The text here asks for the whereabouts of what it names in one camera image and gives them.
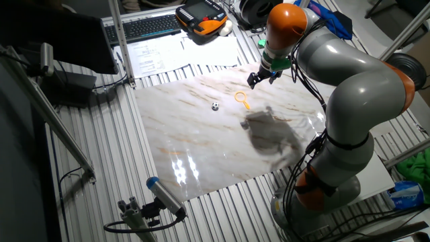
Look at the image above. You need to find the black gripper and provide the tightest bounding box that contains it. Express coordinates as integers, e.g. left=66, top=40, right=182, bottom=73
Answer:
left=247, top=65, right=284, bottom=90

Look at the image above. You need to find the printed white paper sheet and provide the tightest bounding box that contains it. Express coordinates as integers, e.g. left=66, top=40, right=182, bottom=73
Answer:
left=114, top=35, right=189, bottom=79
left=181, top=33, right=240, bottom=67

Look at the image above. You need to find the white rounded plastic object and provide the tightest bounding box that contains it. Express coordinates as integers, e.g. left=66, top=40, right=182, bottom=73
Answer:
left=218, top=19, right=234, bottom=37

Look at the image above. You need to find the black round spool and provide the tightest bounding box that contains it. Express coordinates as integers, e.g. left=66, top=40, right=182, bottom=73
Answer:
left=239, top=0, right=284, bottom=30

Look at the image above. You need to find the blue cloth bag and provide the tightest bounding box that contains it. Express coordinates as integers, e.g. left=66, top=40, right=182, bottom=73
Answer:
left=294, top=0, right=353, bottom=40

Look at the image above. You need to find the orange black teach pendant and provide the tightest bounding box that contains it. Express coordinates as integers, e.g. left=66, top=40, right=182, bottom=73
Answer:
left=175, top=0, right=228, bottom=37

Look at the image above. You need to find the marble pattern board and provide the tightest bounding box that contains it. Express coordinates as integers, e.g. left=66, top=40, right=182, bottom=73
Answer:
left=134, top=62, right=394, bottom=202

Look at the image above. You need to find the black computer keyboard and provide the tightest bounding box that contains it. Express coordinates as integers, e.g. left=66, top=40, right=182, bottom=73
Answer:
left=103, top=13, right=184, bottom=46

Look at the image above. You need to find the black round disc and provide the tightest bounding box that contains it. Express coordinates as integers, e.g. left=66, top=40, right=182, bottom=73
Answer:
left=385, top=52, right=427, bottom=91

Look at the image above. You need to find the white flat board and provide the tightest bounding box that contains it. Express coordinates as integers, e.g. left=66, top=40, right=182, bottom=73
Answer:
left=349, top=151, right=396, bottom=204

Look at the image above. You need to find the green cloth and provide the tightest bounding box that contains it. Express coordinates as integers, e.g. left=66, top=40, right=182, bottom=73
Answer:
left=396, top=151, right=430, bottom=204

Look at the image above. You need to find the blue plastic packet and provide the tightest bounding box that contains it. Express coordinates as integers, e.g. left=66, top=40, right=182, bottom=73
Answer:
left=386, top=180, right=425, bottom=210

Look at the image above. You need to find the black box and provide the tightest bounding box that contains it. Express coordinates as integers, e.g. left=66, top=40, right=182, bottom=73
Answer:
left=40, top=69, right=97, bottom=108

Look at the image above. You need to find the black computer monitor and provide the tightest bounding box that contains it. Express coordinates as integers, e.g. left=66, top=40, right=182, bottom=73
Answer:
left=0, top=6, right=119, bottom=75

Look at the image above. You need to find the long diagonal aluminium strut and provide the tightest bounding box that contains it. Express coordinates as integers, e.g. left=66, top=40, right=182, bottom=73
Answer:
left=0, top=45, right=97, bottom=184

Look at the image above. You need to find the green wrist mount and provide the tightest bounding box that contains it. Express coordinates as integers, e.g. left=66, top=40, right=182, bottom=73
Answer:
left=257, top=39, right=292, bottom=73

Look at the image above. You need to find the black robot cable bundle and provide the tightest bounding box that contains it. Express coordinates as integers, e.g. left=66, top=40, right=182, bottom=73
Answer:
left=282, top=19, right=430, bottom=242

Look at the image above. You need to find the slanted aluminium frame bar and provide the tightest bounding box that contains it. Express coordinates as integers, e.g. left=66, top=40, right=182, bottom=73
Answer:
left=378, top=1, right=430, bottom=62

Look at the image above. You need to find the upright aluminium profile post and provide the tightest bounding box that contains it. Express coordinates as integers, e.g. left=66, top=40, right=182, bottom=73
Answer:
left=107, top=0, right=137, bottom=89

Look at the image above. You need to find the thin black monitor cable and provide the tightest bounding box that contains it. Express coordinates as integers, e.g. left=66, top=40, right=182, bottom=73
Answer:
left=92, top=73, right=129, bottom=90

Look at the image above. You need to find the silver camera with blue end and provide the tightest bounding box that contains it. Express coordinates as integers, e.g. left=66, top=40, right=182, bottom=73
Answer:
left=146, top=176, right=187, bottom=218

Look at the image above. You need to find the low aluminium frame bar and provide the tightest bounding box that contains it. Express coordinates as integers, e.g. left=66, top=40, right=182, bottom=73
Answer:
left=384, top=138, right=430, bottom=169

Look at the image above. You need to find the short aluminium camera stand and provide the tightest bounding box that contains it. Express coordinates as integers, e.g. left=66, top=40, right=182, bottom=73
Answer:
left=117, top=196, right=159, bottom=242

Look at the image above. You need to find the black camera cable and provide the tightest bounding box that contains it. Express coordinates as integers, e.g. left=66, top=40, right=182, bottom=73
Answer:
left=103, top=214, right=185, bottom=234

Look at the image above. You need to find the silver camera on strut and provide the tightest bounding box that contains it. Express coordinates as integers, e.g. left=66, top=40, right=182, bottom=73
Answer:
left=40, top=42, right=55, bottom=77

